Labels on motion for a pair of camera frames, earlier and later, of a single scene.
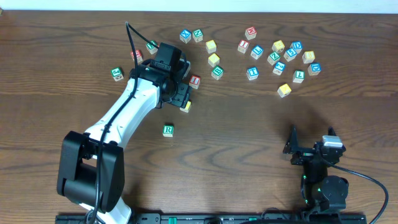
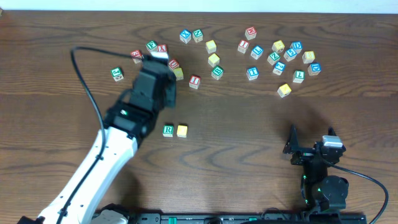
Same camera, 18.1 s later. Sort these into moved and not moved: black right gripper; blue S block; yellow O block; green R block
Moved: yellow O block
Not moved: green R block; black right gripper; blue S block
